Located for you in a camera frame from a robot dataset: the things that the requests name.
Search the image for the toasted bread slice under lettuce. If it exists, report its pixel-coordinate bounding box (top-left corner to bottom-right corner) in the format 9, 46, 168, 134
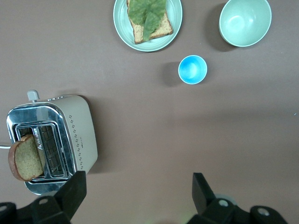
126, 0, 174, 45

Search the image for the brown table cloth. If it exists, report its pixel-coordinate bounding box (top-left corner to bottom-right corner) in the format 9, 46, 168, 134
0, 0, 299, 224

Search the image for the pale green plate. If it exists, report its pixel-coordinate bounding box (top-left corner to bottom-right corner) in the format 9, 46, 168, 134
113, 0, 183, 52

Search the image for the beige and chrome toaster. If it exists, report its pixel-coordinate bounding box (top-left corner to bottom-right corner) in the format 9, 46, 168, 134
6, 90, 99, 196

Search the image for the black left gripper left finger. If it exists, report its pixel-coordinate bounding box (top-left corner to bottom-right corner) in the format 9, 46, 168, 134
0, 170, 87, 224

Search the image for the blue plastic cup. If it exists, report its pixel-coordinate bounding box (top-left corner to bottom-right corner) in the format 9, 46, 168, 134
178, 55, 208, 85

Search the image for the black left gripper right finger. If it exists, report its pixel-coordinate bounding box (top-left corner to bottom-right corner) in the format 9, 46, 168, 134
186, 172, 289, 224

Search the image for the brown bread slice in toaster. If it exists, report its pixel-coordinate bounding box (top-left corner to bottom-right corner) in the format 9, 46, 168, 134
7, 134, 46, 182

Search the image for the green lettuce leaf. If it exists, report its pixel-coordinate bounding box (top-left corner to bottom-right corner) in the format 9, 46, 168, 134
128, 0, 167, 42

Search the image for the pale green bowl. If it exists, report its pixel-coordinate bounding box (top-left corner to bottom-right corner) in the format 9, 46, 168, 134
218, 0, 272, 48

